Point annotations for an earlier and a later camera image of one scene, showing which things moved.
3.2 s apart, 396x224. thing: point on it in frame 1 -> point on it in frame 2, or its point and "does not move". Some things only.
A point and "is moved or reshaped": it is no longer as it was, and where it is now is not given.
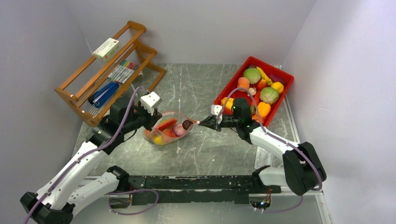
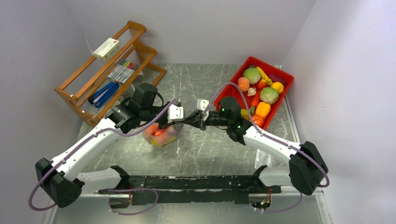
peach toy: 243,82 does not move
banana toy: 265,76 does not move
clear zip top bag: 171,125 does not move
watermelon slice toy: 167,123 is moved or reshaped
